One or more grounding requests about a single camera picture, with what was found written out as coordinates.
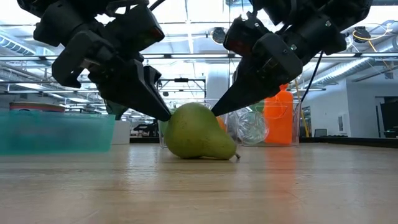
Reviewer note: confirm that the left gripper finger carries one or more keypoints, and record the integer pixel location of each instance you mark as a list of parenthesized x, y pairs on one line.
[(153, 77), (133, 93)]

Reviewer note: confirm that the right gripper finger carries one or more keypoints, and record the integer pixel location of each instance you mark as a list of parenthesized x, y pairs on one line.
[(245, 93)]

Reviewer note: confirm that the clear plastic water bottle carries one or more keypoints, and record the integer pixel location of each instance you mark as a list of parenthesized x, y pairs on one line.
[(252, 127)]

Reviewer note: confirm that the orange fruit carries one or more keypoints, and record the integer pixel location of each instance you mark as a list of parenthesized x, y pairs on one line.
[(221, 124)]

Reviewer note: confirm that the orange plastic bottle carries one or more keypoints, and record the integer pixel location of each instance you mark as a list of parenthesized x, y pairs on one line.
[(279, 121)]

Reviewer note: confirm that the clear plastic bin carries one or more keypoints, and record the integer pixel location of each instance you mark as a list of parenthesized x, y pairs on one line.
[(161, 140), (297, 124)]

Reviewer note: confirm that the green pear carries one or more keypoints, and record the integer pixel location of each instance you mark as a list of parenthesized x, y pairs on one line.
[(196, 133)]

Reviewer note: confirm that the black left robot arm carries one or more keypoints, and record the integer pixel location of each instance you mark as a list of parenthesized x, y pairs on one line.
[(37, 5)]

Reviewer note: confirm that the black background rig frame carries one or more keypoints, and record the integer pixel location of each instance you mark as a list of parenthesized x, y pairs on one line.
[(186, 80)]

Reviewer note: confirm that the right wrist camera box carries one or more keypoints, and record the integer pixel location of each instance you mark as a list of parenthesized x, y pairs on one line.
[(242, 37)]

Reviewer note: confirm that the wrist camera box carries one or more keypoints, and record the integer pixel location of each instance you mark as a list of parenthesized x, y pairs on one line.
[(136, 28), (242, 37)]

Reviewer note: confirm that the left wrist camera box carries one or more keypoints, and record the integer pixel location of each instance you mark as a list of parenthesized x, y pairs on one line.
[(136, 28)]

